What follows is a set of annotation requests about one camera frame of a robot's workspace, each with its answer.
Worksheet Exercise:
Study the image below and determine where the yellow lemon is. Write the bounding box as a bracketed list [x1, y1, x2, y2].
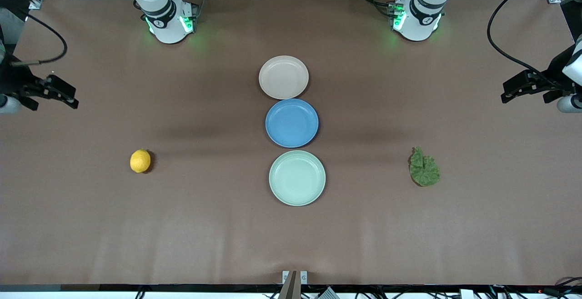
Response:
[130, 149, 151, 174]

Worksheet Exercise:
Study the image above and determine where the green lettuce leaf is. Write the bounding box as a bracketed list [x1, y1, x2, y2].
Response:
[408, 146, 441, 187]

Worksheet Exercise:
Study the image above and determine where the beige plate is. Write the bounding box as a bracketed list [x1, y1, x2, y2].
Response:
[259, 55, 310, 100]

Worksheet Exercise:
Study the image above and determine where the blue plate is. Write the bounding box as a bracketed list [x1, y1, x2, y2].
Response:
[265, 98, 320, 149]

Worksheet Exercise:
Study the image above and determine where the pale green plate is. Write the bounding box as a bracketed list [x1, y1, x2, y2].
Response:
[269, 150, 326, 207]

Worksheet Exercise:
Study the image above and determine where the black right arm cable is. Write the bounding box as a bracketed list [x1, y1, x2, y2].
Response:
[10, 12, 68, 67]

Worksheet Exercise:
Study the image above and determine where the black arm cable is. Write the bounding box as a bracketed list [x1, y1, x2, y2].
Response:
[10, 12, 68, 67]
[487, 0, 582, 91]

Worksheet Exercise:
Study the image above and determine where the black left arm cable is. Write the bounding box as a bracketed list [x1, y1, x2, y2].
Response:
[487, 0, 582, 91]

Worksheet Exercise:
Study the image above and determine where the small metal table bracket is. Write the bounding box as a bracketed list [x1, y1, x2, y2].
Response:
[282, 270, 308, 285]

